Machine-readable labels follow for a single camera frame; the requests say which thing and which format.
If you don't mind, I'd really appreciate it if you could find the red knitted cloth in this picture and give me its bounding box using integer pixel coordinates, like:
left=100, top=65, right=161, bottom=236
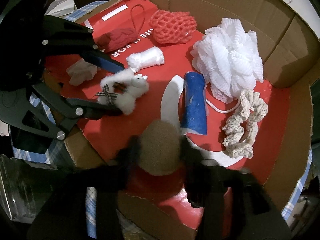
left=95, top=28, right=138, bottom=53

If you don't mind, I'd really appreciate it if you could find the white fluffy bear scrunchie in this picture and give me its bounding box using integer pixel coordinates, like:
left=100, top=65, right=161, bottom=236
left=95, top=69, right=149, bottom=115

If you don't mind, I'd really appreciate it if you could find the cream knitted scrunchie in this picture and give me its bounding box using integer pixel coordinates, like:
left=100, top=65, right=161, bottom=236
left=222, top=89, right=268, bottom=159

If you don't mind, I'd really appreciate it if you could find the blue cloth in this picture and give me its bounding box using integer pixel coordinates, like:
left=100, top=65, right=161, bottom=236
left=181, top=72, right=207, bottom=135

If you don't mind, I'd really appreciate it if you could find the tan round puff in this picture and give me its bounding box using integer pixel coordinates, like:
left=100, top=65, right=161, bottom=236
left=138, top=120, right=180, bottom=176

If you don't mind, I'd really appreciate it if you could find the blue plaid tablecloth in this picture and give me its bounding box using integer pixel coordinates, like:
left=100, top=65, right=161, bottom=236
left=12, top=1, right=312, bottom=238

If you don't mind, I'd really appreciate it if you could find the red foam net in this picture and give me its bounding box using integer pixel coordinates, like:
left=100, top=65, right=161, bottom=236
left=149, top=10, right=197, bottom=44

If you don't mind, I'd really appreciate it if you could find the white mesh bath pouf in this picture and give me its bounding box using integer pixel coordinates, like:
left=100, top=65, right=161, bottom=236
left=190, top=18, right=264, bottom=103

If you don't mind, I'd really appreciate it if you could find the brown cardboard box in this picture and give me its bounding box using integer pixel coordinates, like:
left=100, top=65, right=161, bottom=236
left=63, top=0, right=320, bottom=240

